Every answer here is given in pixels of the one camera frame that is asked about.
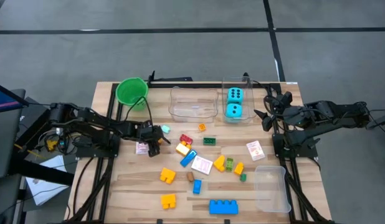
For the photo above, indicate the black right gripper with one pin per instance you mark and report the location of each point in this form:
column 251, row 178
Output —
column 287, row 115

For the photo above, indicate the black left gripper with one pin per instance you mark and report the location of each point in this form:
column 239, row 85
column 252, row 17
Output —
column 149, row 132

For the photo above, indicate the small mint toy piece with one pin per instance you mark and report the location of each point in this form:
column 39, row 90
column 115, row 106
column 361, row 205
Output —
column 165, row 128

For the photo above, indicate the red patterned card deck box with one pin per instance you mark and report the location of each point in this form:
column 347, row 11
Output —
column 141, row 148

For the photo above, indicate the yellow and orange toy brick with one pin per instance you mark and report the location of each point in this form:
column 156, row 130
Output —
column 182, row 149

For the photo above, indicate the red toy brick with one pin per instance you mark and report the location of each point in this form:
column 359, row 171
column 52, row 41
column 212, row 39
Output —
column 186, row 139

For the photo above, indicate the picture card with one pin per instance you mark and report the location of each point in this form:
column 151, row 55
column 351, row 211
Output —
column 202, row 164
column 255, row 150

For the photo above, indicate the large yellow toy block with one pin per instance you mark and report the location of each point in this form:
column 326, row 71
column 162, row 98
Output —
column 167, row 175
column 168, row 200

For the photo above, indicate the long blue brick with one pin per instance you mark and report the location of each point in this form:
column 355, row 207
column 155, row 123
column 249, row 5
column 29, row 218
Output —
column 188, row 158

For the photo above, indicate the small brown block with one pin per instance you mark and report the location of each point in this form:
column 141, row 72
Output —
column 190, row 176

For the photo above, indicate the small orange toy brick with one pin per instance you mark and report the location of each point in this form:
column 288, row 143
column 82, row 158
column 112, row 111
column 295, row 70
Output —
column 202, row 127

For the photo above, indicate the small yellow-orange toy block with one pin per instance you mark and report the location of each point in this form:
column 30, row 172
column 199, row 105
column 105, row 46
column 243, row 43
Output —
column 239, row 168

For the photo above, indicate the lime green toy brick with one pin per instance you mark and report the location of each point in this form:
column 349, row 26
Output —
column 229, row 164

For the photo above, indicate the small blue toy block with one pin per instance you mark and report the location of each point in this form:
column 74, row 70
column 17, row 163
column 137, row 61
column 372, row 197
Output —
column 197, row 186

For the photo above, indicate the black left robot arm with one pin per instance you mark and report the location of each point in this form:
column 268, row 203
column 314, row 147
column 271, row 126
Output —
column 96, row 119

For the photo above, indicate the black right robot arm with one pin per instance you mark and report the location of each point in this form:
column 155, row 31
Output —
column 329, row 116

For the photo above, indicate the tall clear plastic bin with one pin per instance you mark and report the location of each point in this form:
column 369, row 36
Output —
column 248, row 102

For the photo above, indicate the teal green toy block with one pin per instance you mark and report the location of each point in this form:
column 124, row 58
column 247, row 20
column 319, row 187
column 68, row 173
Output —
column 234, row 111

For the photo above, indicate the teal foam die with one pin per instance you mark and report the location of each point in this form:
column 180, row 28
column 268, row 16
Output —
column 235, row 95

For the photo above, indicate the dark green toy brick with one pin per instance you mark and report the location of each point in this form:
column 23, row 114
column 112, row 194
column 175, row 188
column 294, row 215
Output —
column 209, row 141

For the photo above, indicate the wide clear plastic bin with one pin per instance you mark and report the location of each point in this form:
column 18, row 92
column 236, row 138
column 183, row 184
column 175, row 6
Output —
column 192, row 104

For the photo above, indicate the green monster face bucket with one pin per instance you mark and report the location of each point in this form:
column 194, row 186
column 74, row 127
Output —
column 130, row 91

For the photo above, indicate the tiny green toy brick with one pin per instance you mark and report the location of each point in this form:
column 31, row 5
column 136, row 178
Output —
column 243, row 177

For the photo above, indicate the frosted clear plastic bin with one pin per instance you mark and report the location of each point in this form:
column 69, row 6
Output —
column 272, row 189

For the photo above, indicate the large blue toy block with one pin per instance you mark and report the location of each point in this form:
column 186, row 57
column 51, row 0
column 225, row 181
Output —
column 223, row 208

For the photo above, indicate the grey floor device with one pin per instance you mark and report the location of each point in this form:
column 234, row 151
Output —
column 384, row 122

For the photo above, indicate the white paper sheets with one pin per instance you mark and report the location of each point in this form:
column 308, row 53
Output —
column 46, row 183

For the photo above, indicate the black computer case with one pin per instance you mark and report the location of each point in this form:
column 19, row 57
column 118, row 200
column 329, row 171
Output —
column 33, row 118

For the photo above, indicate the blue screen monitor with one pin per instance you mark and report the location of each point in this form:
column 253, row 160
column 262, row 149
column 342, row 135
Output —
column 4, row 99

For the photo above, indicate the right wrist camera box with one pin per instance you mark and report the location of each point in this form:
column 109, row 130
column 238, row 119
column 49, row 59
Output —
column 284, row 99

